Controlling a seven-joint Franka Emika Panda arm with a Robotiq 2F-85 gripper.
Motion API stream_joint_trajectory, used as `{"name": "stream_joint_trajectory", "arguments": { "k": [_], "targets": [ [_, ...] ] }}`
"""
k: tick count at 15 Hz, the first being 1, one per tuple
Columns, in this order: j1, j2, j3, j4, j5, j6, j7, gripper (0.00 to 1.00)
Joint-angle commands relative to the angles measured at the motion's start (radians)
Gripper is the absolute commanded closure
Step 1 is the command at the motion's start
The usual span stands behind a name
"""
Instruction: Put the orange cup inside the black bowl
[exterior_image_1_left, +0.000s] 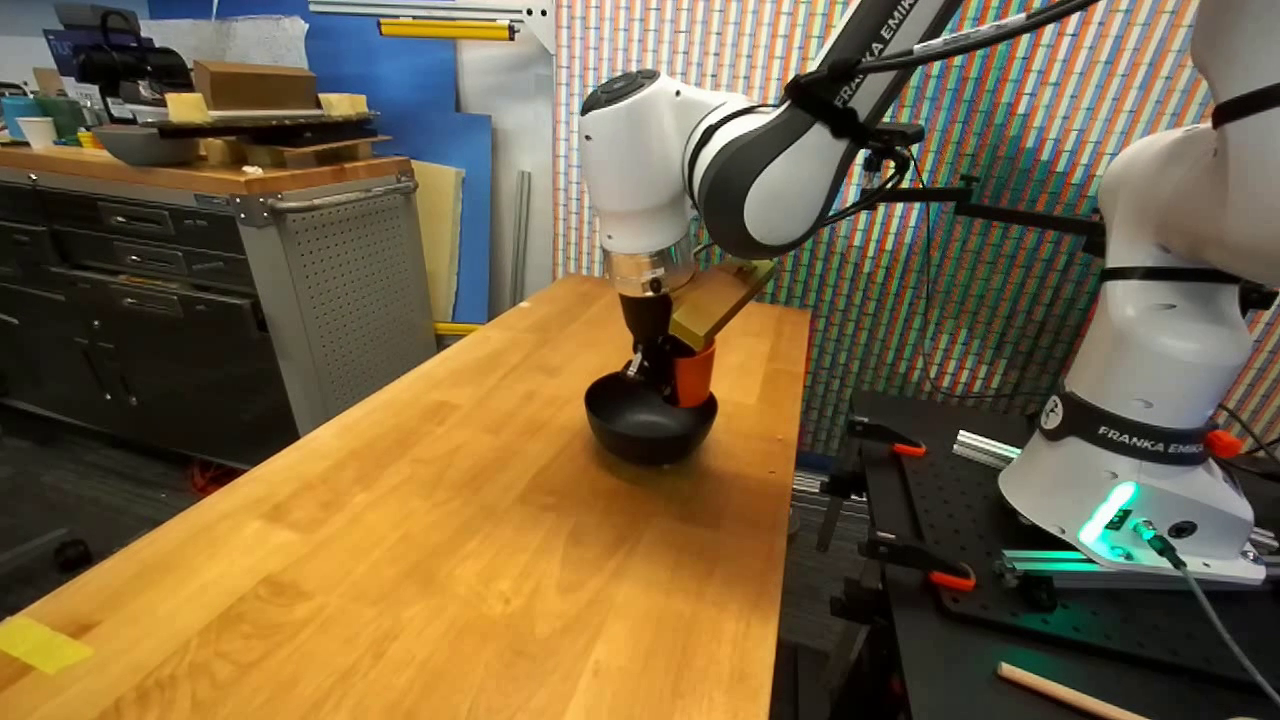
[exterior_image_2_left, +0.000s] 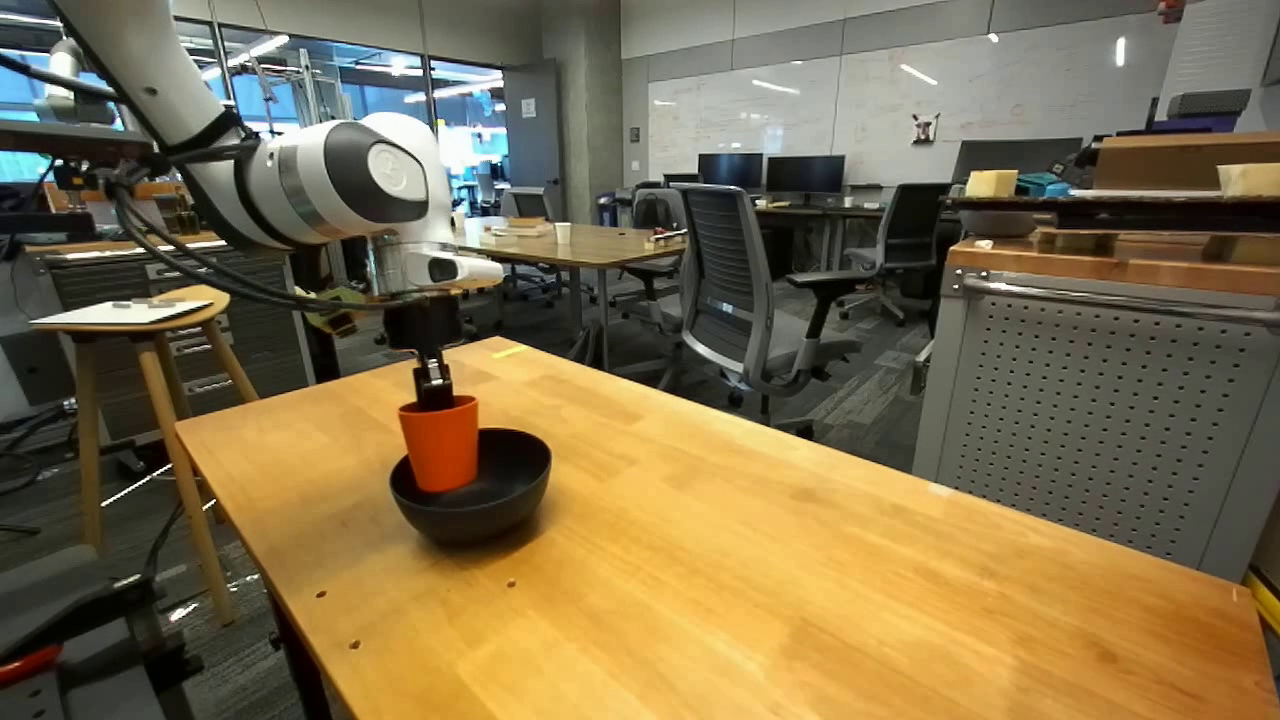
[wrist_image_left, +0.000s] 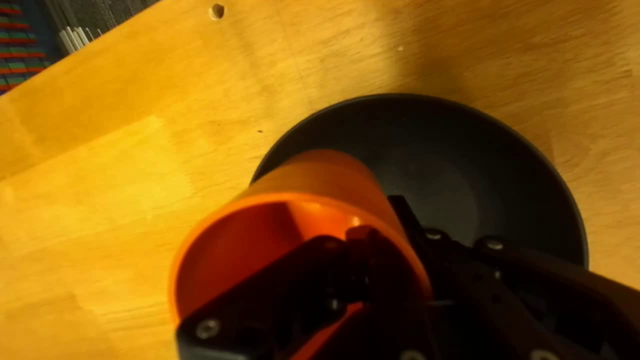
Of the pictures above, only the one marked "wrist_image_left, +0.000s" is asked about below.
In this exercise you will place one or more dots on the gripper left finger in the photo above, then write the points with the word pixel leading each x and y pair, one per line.
pixel 280 290

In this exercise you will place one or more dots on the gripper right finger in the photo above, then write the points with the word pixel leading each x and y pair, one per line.
pixel 505 300

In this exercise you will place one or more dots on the black bowl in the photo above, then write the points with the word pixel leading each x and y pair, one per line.
pixel 450 150

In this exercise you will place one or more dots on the striped multicolour rug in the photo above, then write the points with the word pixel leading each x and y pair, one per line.
pixel 17 45

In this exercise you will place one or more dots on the orange plastic cup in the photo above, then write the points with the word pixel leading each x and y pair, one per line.
pixel 310 180

